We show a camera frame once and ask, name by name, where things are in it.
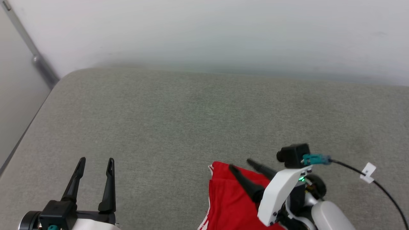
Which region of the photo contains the black right cable teal plug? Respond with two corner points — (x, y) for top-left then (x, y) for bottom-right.
(302, 154), (409, 230)

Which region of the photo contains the white cable label tag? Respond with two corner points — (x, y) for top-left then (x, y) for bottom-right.
(360, 162), (377, 184)

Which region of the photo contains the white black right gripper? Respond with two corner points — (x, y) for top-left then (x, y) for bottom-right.
(228, 158), (313, 228)

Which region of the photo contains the red white basketball jersey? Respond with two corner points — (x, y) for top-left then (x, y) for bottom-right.
(197, 161), (285, 230)

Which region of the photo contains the grey metal wall strip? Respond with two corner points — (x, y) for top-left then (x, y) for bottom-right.
(1, 0), (60, 90)

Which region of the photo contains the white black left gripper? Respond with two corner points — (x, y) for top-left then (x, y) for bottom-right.
(60, 157), (121, 230)

